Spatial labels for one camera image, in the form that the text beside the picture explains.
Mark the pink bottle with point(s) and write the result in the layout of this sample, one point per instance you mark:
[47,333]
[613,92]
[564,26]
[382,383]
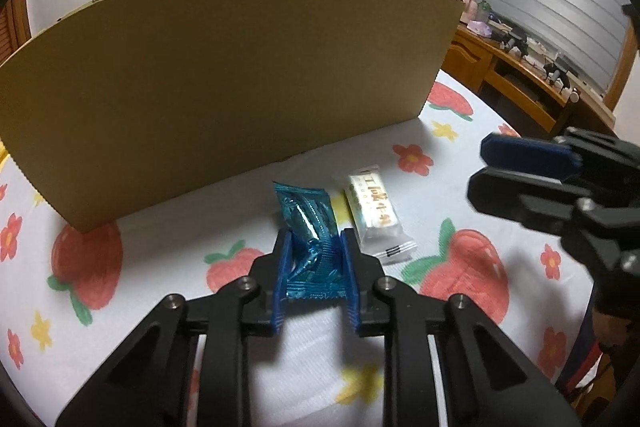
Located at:
[470,7]

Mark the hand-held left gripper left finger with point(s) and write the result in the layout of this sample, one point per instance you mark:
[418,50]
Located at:
[282,287]

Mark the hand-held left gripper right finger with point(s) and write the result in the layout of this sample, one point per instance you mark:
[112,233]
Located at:
[350,282]

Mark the purple cloth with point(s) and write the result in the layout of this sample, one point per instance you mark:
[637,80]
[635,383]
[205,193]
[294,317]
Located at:
[480,27]

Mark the strawberry print tablecloth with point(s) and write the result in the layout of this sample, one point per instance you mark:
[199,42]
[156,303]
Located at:
[175,252]

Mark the large brown cardboard box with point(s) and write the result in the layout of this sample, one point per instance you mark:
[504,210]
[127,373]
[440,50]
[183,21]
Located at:
[225,97]

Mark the small white snack packet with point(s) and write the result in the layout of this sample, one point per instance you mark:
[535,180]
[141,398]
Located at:
[372,207]

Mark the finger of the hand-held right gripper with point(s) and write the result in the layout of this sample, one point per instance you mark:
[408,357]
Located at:
[525,154]
[510,197]

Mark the blue foil snack packet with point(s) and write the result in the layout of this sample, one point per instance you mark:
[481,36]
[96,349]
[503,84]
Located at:
[305,217]

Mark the black toy figure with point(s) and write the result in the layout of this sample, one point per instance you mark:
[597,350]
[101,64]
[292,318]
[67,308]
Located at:
[515,44]
[557,74]

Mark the wooden desk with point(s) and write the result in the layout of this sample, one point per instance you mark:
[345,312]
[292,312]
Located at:
[505,72]

